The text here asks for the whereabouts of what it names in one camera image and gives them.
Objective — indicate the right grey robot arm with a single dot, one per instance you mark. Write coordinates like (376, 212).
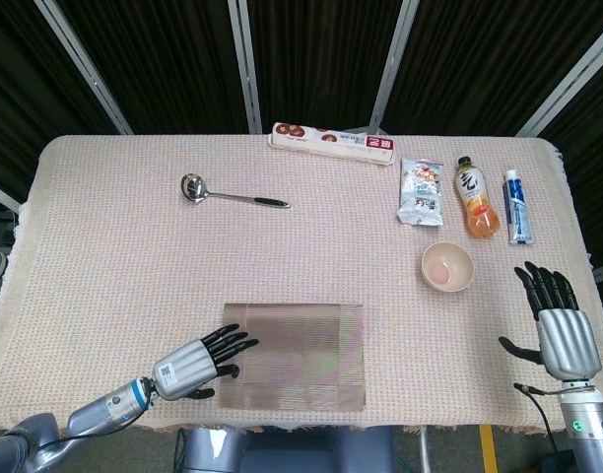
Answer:
(587, 428)

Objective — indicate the beige woven tablecloth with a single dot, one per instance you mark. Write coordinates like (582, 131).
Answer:
(134, 276)

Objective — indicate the black pleated curtain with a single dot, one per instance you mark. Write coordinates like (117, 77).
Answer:
(158, 59)

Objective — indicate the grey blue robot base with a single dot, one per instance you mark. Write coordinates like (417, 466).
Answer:
(306, 453)

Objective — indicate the long white cling film box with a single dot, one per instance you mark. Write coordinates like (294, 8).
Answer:
(331, 143)

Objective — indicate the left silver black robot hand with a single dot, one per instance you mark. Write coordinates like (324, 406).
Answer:
(183, 367)

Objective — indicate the orange tea bottle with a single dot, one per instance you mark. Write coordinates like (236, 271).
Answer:
(476, 202)

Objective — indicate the brown woven placemat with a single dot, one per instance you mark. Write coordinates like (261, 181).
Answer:
(301, 355)

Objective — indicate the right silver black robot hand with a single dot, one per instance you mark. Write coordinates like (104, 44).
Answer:
(567, 340)

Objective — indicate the grey metal table leg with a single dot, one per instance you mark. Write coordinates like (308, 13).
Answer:
(424, 451)

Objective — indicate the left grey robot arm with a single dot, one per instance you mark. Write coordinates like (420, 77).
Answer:
(104, 406)

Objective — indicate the blue white toothpaste tube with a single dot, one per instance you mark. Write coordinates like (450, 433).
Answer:
(518, 212)

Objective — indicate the silver snack packet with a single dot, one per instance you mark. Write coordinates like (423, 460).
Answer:
(421, 192)

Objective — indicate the light brown bowl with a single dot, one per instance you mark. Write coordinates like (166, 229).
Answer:
(447, 266)

